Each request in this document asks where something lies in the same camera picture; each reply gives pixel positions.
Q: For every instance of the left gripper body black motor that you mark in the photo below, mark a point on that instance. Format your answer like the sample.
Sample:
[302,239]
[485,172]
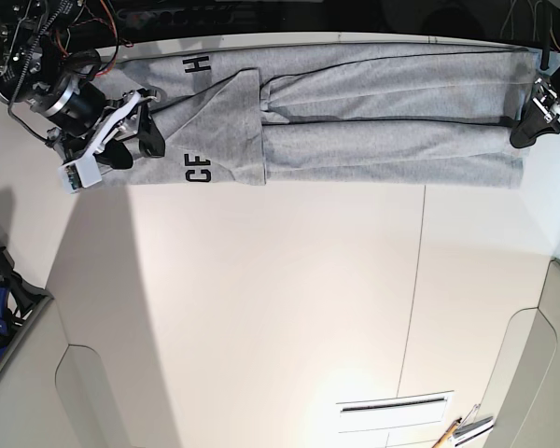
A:
[546,96]

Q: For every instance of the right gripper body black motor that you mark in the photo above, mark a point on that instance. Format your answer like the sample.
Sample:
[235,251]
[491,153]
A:
[77,109]

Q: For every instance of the grey T-shirt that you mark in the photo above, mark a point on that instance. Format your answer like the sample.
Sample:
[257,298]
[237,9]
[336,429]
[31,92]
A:
[381,112]

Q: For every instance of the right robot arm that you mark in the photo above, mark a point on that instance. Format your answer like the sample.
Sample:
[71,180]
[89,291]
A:
[33,56]

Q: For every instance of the silver binder clip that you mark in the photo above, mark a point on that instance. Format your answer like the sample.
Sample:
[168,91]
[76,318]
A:
[468,431]

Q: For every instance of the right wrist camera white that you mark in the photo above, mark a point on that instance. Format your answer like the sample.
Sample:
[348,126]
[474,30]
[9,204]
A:
[80,174]

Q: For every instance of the white cable grommet plate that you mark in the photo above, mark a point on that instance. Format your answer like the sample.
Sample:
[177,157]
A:
[387,414]

